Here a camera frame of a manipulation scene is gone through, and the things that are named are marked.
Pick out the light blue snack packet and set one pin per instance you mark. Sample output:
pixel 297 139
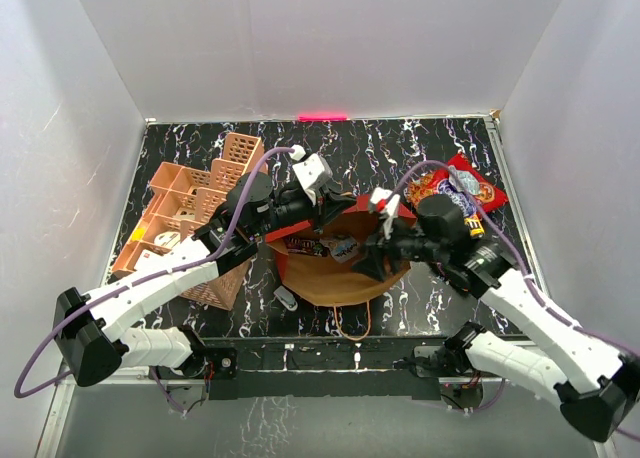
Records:
pixel 342 248

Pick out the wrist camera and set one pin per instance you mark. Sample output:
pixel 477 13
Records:
pixel 311 170
pixel 385 203

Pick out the pink tape strip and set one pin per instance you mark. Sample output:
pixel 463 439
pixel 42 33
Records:
pixel 322 117

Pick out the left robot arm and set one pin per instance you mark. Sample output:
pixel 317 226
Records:
pixel 94 331

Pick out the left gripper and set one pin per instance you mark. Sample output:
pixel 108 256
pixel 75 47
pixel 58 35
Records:
pixel 337 202

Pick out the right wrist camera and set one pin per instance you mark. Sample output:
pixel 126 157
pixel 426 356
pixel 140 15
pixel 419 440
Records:
pixel 385 203

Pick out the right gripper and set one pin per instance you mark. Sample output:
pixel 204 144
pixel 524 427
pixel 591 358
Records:
pixel 375 247

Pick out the pink perforated desk organizer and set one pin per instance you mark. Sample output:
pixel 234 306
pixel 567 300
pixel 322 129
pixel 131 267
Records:
pixel 184 199

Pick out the silver grey candy wrapper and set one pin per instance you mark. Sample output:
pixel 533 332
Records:
pixel 463 180

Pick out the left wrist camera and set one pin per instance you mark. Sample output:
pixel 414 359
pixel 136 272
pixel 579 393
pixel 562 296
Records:
pixel 311 170

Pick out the black front base bar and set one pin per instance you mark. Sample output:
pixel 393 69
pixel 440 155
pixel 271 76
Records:
pixel 324 366

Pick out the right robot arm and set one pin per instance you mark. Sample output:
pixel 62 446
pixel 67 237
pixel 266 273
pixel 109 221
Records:
pixel 593 383

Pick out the purple M&M's packet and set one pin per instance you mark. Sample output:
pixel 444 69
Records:
pixel 304 246

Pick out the small blue white stapler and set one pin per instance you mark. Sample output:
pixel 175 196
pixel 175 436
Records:
pixel 286 298

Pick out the aluminium frame rail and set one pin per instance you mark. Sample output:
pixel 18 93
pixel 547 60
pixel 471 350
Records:
pixel 568 238

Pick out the red paper bag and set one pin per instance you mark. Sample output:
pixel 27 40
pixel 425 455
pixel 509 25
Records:
pixel 322 281

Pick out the yellow object in organizer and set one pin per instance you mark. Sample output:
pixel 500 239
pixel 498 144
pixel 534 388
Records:
pixel 138 233

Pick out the red candy bag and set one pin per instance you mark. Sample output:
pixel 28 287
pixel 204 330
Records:
pixel 439 182

